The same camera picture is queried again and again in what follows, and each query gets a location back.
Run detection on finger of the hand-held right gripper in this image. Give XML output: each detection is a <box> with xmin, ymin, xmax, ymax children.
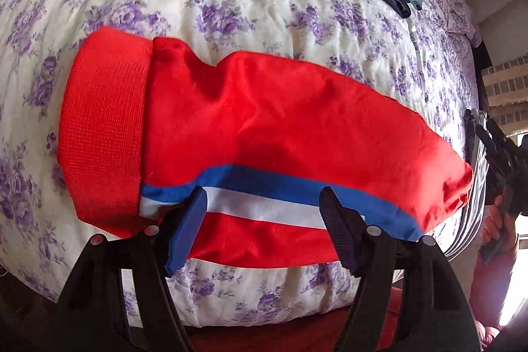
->
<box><xmin>464</xmin><ymin>108</ymin><xmax>502</xmax><ymax>157</ymax></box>

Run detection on person's right hand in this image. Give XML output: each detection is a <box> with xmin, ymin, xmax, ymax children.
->
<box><xmin>479</xmin><ymin>193</ymin><xmax>519</xmax><ymax>256</ymax></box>

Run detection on red striped sweater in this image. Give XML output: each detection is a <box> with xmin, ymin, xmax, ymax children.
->
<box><xmin>57</xmin><ymin>26</ymin><xmax>474</xmax><ymax>269</ymax></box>

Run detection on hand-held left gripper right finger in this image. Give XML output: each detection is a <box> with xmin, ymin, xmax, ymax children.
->
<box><xmin>321</xmin><ymin>186</ymin><xmax>481</xmax><ymax>352</ymax></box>

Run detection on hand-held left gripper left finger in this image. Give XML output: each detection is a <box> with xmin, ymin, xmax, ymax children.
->
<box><xmin>49</xmin><ymin>186</ymin><xmax>209</xmax><ymax>352</ymax></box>

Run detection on checked curtain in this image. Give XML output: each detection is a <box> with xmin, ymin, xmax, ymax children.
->
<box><xmin>480</xmin><ymin>54</ymin><xmax>528</xmax><ymax>136</ymax></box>

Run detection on person's right forearm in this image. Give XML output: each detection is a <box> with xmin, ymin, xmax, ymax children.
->
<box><xmin>469</xmin><ymin>247</ymin><xmax>521</xmax><ymax>330</ymax></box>

